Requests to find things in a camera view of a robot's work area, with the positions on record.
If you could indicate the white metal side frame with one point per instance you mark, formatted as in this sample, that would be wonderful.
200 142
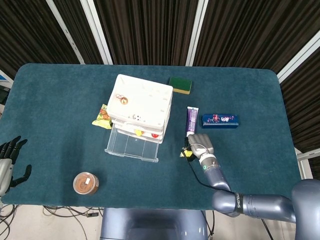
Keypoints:
303 160

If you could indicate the yellow-green snack packet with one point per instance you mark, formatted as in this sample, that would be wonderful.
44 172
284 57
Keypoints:
100 120

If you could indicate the clear jar of rubber bands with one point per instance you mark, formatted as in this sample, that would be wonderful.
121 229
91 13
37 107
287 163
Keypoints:
85 183

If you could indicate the yellow red toy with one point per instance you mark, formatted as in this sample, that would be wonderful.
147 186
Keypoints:
138 132

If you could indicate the purple toothpaste tube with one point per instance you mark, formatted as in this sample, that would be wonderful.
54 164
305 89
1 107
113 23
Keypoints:
192 120

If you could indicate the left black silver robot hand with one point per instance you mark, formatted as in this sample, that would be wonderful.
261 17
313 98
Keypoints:
5 175

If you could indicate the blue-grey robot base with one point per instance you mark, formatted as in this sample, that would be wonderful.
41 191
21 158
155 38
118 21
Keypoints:
150 225

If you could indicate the small red toy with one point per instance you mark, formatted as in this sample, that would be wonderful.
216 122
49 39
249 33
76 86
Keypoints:
155 135

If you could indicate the dark brown pleated curtain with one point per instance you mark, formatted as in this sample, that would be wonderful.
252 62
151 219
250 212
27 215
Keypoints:
150 30

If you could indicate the white plastic drawer cabinet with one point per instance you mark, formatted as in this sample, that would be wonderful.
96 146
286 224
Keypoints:
142 95

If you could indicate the green yellow sponge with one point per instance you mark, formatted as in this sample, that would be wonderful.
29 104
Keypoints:
180 83

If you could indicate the small pale yellow item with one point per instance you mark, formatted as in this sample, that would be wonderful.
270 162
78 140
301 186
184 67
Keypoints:
185 154

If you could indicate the clear highest drawer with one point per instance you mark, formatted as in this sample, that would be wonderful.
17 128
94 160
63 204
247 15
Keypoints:
150 128

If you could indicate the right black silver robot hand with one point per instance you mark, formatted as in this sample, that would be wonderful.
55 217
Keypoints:
201 145

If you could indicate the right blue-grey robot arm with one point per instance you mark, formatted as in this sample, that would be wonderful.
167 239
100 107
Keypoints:
217 175

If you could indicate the teal table cloth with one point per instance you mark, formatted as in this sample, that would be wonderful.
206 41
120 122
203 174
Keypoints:
62 125

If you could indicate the clear lowest drawer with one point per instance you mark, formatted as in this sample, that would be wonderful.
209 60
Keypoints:
130 147

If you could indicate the dark white equipment box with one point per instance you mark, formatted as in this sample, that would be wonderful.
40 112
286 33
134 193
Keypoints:
3 82

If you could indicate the white frame post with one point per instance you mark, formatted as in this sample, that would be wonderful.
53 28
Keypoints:
300 57
197 30
65 30
97 32

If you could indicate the dark blue printed box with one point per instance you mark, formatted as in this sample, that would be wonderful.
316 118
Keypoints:
220 121

